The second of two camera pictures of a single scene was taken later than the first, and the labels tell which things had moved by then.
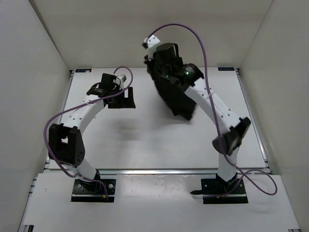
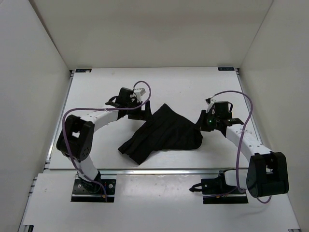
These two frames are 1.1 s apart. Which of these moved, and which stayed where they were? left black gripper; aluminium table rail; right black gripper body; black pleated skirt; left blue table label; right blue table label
Moved: black pleated skirt; left black gripper; right black gripper body
Stayed: right blue table label; aluminium table rail; left blue table label
